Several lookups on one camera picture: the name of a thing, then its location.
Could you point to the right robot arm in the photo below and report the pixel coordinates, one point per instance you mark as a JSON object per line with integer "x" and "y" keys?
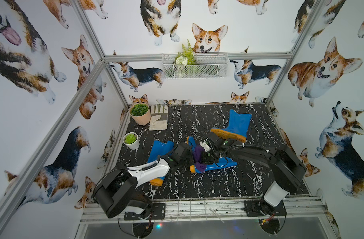
{"x": 288, "y": 171}

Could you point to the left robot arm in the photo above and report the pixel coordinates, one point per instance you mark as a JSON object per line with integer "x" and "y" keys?
{"x": 116, "y": 192}

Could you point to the fern with white flower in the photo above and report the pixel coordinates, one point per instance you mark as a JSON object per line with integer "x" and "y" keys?
{"x": 185, "y": 62}

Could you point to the white wire wall basket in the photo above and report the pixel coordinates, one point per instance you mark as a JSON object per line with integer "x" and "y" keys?
{"x": 197, "y": 66}

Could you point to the blue rubber boot back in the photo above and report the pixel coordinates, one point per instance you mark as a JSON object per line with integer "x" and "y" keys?
{"x": 237, "y": 128}

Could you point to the purple cloth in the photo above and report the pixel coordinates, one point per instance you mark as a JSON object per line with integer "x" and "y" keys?
{"x": 199, "y": 165}

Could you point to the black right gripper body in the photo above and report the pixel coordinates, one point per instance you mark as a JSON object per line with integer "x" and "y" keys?
{"x": 210, "y": 155}

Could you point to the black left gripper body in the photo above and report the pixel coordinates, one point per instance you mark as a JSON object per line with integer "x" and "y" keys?
{"x": 189, "y": 148}

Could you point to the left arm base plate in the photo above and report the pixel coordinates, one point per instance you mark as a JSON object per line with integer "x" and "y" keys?
{"x": 145, "y": 211}

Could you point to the aluminium front rail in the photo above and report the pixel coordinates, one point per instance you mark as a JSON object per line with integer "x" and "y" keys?
{"x": 208, "y": 210}

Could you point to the green plant in pink pot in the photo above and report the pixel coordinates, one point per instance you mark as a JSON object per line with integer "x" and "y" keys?
{"x": 139, "y": 110}

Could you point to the pink ribbed plant pot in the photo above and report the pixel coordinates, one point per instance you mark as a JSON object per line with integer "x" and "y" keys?
{"x": 142, "y": 120}

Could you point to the green moss in white pot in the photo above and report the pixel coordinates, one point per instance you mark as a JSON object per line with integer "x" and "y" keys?
{"x": 130, "y": 138}

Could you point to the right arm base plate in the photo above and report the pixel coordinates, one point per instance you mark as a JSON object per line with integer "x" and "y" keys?
{"x": 258, "y": 208}

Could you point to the small white plant pot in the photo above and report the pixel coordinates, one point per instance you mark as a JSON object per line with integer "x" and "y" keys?
{"x": 134, "y": 146}

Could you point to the blue rubber boot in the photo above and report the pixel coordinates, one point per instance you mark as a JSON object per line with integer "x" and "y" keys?
{"x": 159, "y": 149}
{"x": 210, "y": 166}
{"x": 237, "y": 128}

